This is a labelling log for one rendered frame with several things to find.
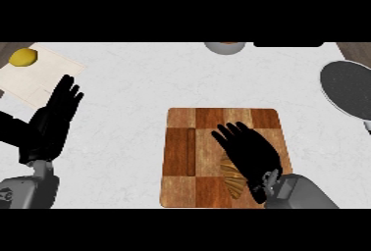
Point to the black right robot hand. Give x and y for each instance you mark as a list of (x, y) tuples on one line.
[(253, 152)]

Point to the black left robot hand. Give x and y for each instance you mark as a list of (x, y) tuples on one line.
[(50, 125)]

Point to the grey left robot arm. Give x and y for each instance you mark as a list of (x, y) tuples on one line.
[(30, 189)]

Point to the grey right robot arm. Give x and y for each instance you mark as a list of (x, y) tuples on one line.
[(297, 192)]

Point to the golden brown croissant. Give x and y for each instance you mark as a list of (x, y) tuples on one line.
[(234, 181)]

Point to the brown checkered wooden cutting board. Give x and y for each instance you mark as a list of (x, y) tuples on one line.
[(192, 157)]

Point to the dark grey pan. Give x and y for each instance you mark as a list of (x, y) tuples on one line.
[(349, 91)]

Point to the pale beige placemat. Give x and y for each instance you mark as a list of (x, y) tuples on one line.
[(34, 76)]

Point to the yellow lemon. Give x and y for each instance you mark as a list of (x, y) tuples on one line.
[(22, 57)]

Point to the grey bowl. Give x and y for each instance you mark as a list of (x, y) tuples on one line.
[(225, 47)]

